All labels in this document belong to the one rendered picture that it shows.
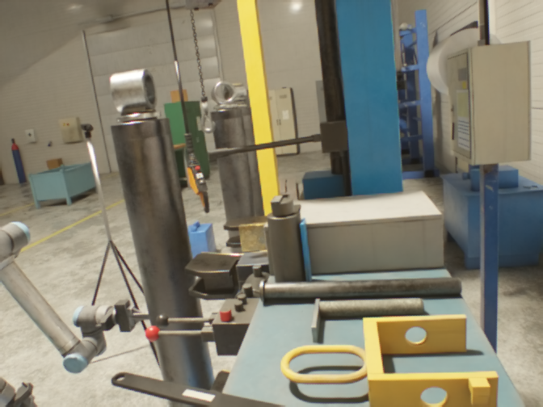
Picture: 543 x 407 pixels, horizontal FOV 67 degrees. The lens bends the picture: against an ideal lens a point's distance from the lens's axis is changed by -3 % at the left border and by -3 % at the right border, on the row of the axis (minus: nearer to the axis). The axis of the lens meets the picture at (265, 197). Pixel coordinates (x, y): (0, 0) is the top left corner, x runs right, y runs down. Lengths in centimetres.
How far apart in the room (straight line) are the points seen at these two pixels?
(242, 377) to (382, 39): 103
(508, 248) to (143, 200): 288
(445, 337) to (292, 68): 1162
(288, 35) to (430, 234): 1142
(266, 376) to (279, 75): 1167
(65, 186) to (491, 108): 841
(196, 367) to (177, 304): 29
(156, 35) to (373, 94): 1209
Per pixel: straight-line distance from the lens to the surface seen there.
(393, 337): 71
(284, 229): 90
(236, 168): 281
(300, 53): 1217
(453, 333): 72
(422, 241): 101
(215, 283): 133
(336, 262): 101
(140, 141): 153
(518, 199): 360
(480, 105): 160
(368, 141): 136
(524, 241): 372
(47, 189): 948
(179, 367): 181
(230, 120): 278
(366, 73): 136
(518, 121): 165
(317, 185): 158
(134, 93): 156
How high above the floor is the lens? 147
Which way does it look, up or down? 12 degrees down
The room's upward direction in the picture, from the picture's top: 7 degrees counter-clockwise
